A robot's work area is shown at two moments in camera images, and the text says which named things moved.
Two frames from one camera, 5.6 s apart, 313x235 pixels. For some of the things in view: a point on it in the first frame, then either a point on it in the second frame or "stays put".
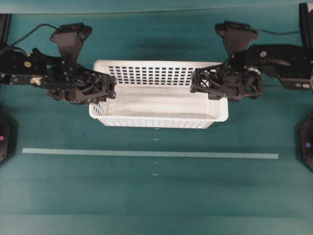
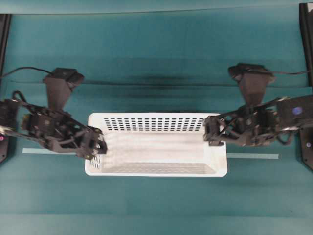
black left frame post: (4, 19) stays put
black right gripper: (227, 81) -> (256, 123)
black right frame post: (306, 24) stays put
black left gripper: (71, 83) -> (57, 131)
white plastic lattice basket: (154, 94) -> (155, 144)
